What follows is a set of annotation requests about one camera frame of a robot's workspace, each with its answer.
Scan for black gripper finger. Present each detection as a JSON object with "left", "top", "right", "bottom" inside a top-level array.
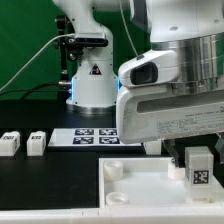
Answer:
[{"left": 215, "top": 132, "right": 224, "bottom": 153}]

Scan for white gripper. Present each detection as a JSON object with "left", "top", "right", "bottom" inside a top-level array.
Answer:
[{"left": 116, "top": 85, "right": 224, "bottom": 167}]

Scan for white square tabletop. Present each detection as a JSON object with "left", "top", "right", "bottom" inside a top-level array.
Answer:
[{"left": 99, "top": 157, "right": 224, "bottom": 208}]

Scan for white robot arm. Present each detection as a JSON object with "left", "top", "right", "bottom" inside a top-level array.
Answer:
[{"left": 53, "top": 0, "right": 224, "bottom": 143}]

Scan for white L-shaped obstacle fence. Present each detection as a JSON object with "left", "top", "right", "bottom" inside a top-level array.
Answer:
[{"left": 0, "top": 160, "right": 224, "bottom": 224}]

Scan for white fiducial marker sheet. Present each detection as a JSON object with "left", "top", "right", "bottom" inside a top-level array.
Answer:
[{"left": 48, "top": 127, "right": 142, "bottom": 148}]

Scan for black camera stand pole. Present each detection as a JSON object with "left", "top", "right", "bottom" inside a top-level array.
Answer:
[{"left": 54, "top": 15, "right": 80, "bottom": 101}]

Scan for black cable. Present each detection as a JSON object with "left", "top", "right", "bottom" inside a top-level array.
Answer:
[{"left": 0, "top": 81, "right": 72, "bottom": 100}]

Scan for white cable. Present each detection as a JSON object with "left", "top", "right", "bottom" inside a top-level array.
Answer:
[{"left": 0, "top": 33, "right": 76, "bottom": 93}]

